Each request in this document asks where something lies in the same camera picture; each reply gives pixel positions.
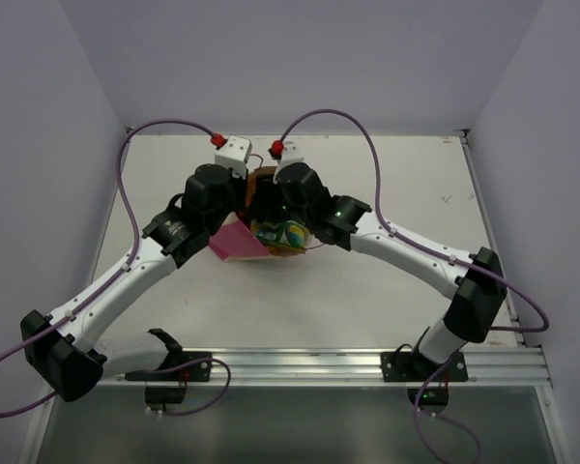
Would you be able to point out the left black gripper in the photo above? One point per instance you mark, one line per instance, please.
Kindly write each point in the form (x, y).
(239, 194)

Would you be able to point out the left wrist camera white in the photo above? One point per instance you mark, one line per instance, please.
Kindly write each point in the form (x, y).
(234, 155)

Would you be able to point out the green snack bag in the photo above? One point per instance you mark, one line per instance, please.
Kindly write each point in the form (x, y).
(283, 234)

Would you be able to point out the pink and tan paper bag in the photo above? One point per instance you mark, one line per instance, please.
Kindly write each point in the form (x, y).
(235, 241)

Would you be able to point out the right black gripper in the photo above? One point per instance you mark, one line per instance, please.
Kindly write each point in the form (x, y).
(264, 202)

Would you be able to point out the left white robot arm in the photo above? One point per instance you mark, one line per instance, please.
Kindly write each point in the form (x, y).
(63, 346)

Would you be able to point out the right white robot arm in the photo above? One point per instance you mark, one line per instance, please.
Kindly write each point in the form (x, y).
(470, 281)

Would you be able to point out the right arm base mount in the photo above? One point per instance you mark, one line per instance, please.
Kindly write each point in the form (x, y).
(406, 365)

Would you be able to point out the aluminium front rail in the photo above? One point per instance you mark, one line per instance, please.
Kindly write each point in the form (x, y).
(502, 367)

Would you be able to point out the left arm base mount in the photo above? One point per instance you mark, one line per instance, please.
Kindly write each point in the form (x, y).
(183, 366)

